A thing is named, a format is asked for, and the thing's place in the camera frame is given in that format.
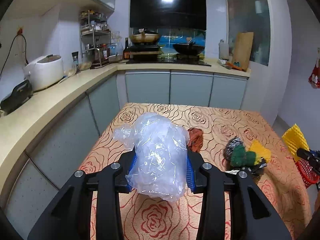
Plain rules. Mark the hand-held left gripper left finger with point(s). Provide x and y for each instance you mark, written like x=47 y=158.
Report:
x=131 y=180

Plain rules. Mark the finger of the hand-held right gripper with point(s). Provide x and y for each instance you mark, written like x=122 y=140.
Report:
x=306 y=155

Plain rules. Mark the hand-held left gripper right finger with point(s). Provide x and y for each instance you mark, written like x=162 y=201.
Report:
x=191 y=177

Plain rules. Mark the red plastic mesh basket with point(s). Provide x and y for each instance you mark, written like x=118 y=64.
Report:
x=303 y=172

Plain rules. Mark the yellow foam net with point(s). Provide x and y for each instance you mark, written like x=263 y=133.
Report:
x=258 y=150
x=295 y=140

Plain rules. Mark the clear plastic bag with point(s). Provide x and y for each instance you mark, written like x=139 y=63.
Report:
x=160 y=155

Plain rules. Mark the steel wool scrubber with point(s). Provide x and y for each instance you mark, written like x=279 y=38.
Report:
x=233 y=143

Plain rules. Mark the brown plastic bag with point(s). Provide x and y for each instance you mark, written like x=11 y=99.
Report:
x=196 y=138

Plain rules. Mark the black foil wrapper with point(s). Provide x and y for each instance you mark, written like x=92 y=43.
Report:
x=258 y=168

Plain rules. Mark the green scouring pad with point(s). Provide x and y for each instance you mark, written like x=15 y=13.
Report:
x=240 y=156

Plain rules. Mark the red hanging cloth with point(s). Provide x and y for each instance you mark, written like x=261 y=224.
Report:
x=315 y=75

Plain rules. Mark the grey lower kitchen cabinets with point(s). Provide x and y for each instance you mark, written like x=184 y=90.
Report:
x=147 y=87

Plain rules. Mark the orange kitchen utensil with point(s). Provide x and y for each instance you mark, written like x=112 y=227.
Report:
x=235 y=66

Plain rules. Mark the beige kitchen countertop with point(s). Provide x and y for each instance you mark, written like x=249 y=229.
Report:
x=50 y=100

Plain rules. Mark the black gas hob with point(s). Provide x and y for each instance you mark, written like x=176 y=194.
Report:
x=175 y=61

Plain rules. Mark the wooden cutting board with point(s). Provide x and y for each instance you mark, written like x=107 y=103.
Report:
x=242 y=50

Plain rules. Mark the clear plastic container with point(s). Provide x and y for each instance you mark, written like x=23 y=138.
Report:
x=116 y=53

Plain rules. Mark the black wok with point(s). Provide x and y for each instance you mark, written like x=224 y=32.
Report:
x=187 y=48

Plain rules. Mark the black portable stove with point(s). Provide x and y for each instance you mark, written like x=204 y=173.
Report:
x=143 y=51

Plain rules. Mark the black packet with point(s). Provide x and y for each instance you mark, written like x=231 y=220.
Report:
x=75 y=62

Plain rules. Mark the dark sauce bottle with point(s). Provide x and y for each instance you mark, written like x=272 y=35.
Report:
x=126 y=50

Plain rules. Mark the red sauce jar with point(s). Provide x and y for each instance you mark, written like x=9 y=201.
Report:
x=105 y=52

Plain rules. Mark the white plastic bottle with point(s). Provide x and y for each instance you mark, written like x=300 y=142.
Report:
x=223 y=51

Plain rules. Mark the white rice cooker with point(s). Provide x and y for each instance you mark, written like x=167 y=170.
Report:
x=45 y=72

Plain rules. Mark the black countertop appliance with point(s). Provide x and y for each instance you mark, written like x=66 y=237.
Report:
x=15 y=97

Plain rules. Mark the golden pan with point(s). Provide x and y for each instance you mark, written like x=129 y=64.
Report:
x=145 y=37

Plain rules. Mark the metal spice rack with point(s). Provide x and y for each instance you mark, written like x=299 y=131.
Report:
x=93 y=32

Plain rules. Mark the frosted glass panel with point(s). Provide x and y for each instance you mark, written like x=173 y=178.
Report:
x=247 y=10

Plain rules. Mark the black range hood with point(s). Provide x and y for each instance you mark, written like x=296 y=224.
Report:
x=167 y=10

